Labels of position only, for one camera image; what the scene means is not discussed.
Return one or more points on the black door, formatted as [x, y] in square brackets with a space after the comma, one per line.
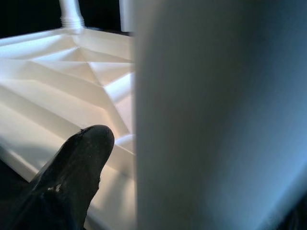
[28, 16]

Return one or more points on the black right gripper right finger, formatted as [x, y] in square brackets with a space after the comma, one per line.
[297, 215]

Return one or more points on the white plastic table leg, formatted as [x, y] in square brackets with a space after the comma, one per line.
[204, 107]
[70, 12]

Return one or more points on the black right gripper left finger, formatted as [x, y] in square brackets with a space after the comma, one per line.
[72, 182]

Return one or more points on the white plastic table top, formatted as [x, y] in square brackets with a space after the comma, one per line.
[48, 83]

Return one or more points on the white board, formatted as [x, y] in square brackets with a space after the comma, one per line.
[127, 14]

